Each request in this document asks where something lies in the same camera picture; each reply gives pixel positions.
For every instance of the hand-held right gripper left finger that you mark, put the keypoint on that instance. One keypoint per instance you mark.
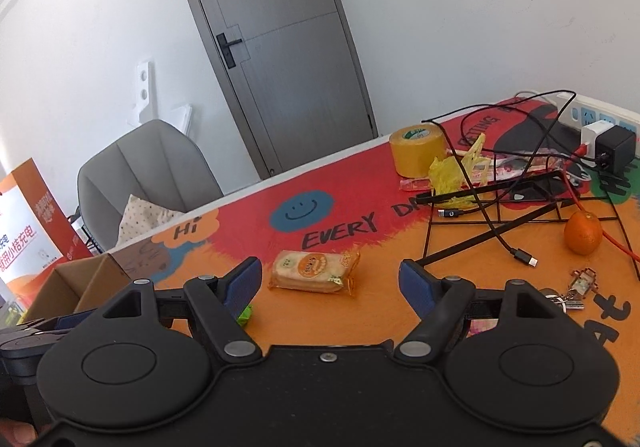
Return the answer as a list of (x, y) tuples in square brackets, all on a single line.
[(245, 282)]

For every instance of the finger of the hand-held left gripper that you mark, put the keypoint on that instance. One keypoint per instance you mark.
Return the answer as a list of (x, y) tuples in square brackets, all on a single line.
[(70, 321)]

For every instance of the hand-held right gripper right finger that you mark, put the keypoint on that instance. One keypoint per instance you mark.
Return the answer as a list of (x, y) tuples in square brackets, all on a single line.
[(417, 284)]

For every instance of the bright green candy packet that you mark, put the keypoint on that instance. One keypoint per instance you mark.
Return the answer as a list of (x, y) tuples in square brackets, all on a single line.
[(245, 313)]

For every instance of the brown cardboard box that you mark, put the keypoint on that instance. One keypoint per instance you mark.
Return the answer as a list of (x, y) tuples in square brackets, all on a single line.
[(85, 277)]

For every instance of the orange rice cracker packet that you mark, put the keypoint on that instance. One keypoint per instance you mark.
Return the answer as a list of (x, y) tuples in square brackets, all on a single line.
[(315, 272)]

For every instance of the person's left hand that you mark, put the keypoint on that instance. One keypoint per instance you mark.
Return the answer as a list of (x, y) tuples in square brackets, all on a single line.
[(15, 433)]

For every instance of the orange red printed table mat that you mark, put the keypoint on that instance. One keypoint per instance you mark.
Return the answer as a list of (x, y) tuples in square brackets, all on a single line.
[(375, 247)]

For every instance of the orange white standing banner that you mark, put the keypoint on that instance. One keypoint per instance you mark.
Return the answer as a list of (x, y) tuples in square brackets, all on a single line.
[(35, 227)]

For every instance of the yellow plastic bag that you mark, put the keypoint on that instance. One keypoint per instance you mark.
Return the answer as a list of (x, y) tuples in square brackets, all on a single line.
[(445, 177)]

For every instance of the dotted beige cushion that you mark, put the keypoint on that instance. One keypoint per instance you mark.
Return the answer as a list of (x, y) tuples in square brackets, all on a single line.
[(145, 217)]

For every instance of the yellow tape roll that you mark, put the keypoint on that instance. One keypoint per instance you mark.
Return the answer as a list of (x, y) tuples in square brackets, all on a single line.
[(415, 149)]

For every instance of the bunch of keys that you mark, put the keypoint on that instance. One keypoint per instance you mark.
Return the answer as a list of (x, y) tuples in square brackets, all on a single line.
[(556, 301)]

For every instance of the clear red pen packet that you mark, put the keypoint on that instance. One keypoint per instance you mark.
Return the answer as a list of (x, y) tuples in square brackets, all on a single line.
[(515, 169)]

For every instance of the grey chair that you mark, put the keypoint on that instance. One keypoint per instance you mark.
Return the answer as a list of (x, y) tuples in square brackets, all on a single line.
[(150, 162)]

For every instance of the orange tangerine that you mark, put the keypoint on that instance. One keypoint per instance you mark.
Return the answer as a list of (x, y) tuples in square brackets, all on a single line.
[(582, 232)]

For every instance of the white folded panel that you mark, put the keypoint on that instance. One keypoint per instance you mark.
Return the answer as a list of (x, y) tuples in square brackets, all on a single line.
[(184, 117)]

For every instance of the grey door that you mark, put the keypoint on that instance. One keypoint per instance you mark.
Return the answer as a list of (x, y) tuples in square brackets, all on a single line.
[(280, 52)]

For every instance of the white charger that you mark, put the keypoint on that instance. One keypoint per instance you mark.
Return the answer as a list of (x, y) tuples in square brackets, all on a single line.
[(597, 137)]

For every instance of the black power adapter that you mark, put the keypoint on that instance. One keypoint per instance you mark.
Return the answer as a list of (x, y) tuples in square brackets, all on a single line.
[(617, 147)]

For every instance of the white power strip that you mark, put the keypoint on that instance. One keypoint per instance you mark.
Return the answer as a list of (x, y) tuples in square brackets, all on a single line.
[(600, 108)]

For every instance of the white wall socket plate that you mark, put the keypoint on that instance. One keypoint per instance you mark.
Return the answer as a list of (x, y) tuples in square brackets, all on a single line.
[(142, 87)]

